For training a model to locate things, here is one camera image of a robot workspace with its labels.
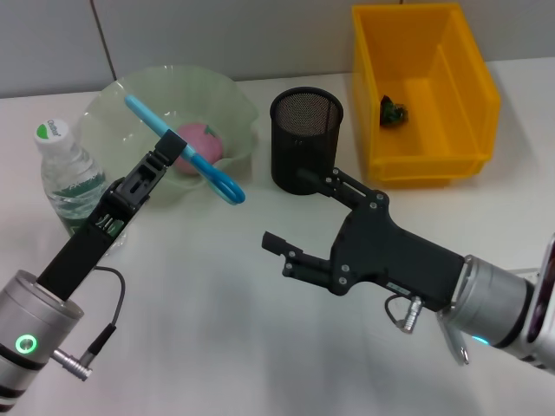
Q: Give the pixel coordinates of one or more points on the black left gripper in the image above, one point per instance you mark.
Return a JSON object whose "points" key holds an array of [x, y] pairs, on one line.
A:
{"points": [[82, 251]]}

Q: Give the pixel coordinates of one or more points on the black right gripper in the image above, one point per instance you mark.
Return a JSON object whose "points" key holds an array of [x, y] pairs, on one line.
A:
{"points": [[390, 260]]}

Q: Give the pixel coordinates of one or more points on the pink toy peach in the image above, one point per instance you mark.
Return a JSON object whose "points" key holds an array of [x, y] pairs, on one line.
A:
{"points": [[208, 141]]}

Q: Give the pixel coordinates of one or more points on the clear green-label water bottle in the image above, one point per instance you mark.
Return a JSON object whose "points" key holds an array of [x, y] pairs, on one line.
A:
{"points": [[69, 173]]}

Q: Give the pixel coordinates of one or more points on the green plastic wrapper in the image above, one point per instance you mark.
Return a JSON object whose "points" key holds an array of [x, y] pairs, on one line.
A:
{"points": [[392, 112]]}

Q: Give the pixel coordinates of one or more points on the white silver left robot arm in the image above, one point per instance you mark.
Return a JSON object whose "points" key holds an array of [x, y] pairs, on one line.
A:
{"points": [[30, 329]]}

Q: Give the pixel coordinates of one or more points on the black mesh pen holder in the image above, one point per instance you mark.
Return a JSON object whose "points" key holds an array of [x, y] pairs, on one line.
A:
{"points": [[303, 143]]}

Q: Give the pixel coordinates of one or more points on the pale green wavy glass bowl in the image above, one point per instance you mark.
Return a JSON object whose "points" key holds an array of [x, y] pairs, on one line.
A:
{"points": [[208, 99]]}

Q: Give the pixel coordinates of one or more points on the yellow plastic bin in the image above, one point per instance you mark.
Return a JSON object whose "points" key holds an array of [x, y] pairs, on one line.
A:
{"points": [[451, 130]]}

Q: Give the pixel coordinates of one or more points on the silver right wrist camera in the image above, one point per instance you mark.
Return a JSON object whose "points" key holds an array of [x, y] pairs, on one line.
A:
{"points": [[544, 294]]}

